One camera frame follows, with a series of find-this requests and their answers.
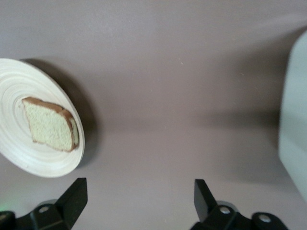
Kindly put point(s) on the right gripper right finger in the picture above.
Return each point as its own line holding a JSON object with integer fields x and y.
{"x": 206, "y": 203}

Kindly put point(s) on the cream and chrome toaster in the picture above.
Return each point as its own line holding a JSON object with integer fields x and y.
{"x": 296, "y": 119}

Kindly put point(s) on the brown crusted bread slice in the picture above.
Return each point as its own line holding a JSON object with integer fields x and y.
{"x": 50, "y": 127}

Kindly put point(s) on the round light wooden plate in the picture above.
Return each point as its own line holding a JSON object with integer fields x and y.
{"x": 14, "y": 83}

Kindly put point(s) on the brown table cover cloth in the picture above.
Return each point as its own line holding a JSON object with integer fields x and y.
{"x": 168, "y": 72}

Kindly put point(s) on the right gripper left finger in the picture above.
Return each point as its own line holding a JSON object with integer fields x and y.
{"x": 72, "y": 198}

